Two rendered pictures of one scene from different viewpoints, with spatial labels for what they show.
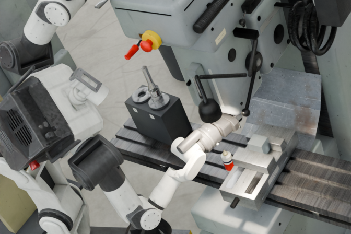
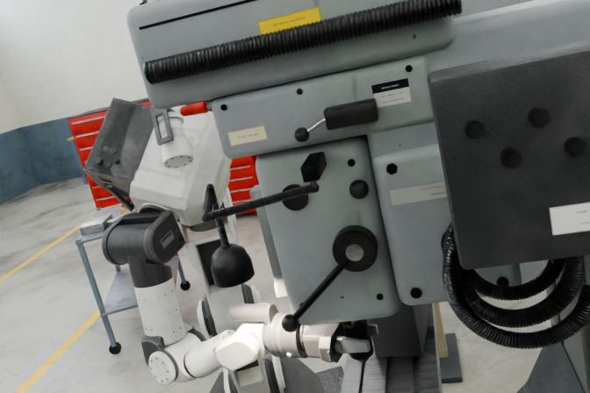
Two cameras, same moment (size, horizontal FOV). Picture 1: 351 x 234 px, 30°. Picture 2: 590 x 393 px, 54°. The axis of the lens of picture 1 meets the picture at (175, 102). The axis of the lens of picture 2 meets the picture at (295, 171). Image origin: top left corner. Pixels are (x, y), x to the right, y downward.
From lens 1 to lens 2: 1.82 m
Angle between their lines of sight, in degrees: 55
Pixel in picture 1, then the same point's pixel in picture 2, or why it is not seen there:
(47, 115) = (125, 144)
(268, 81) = (550, 376)
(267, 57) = (405, 268)
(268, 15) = (433, 182)
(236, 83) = (298, 260)
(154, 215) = (163, 367)
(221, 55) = (263, 180)
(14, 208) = not seen: hidden behind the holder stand
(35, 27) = not seen: hidden behind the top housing
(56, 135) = (111, 168)
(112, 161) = (138, 246)
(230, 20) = (288, 120)
